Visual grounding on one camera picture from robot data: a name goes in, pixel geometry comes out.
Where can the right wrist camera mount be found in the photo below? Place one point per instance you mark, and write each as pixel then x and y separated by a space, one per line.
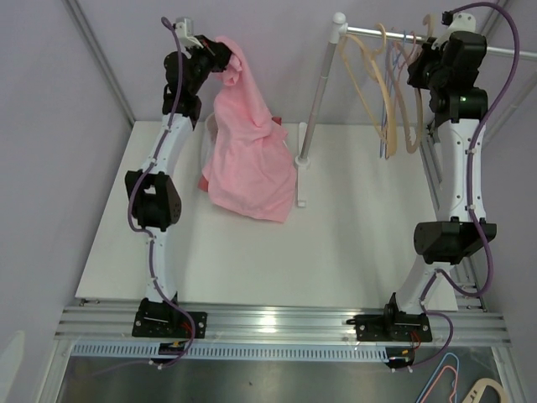
pixel 454 22

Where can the white slotted cable duct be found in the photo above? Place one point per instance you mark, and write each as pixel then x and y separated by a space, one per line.
pixel 225 351

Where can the grey rack upright pole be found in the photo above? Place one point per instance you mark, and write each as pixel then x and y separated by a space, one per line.
pixel 338 27

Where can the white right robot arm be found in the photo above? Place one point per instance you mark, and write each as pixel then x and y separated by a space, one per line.
pixel 461 227

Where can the white plastic basket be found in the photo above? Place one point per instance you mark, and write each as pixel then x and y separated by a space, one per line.
pixel 208 139

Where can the blue wire hanger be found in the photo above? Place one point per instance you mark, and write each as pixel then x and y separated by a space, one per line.
pixel 391 65

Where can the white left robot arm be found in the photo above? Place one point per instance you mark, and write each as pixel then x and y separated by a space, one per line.
pixel 154 204

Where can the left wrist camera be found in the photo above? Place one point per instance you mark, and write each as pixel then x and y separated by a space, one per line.
pixel 183 27

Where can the white rack foot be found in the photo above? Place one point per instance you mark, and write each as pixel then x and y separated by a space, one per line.
pixel 302 184

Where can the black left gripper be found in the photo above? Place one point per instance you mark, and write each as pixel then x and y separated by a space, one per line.
pixel 218 54

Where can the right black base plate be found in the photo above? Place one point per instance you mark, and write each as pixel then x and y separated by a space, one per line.
pixel 400 327

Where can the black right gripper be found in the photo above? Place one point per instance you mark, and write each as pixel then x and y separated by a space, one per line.
pixel 415 78

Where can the aluminium mounting rail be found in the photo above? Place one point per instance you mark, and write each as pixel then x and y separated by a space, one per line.
pixel 113 320

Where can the pink wire hanger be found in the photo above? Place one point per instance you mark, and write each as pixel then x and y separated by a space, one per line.
pixel 392 105

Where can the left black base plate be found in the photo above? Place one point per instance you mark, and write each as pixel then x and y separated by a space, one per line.
pixel 184 323

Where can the silver clothes rail bar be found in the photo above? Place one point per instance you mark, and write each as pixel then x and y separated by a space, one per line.
pixel 410 38

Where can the pink and blue spare hangers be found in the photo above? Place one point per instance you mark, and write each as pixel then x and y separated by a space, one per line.
pixel 449 364

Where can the light pink t shirt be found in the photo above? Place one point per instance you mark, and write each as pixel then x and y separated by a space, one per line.
pixel 251 171

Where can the beige spare hanger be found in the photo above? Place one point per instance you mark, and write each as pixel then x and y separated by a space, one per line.
pixel 478 389

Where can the coral red t shirt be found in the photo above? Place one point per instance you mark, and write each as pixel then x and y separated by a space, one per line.
pixel 203 182

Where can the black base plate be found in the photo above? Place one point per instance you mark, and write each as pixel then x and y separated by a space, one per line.
pixel 184 323
pixel 400 327

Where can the grey right rack pole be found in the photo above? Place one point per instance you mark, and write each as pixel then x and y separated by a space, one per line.
pixel 512 106

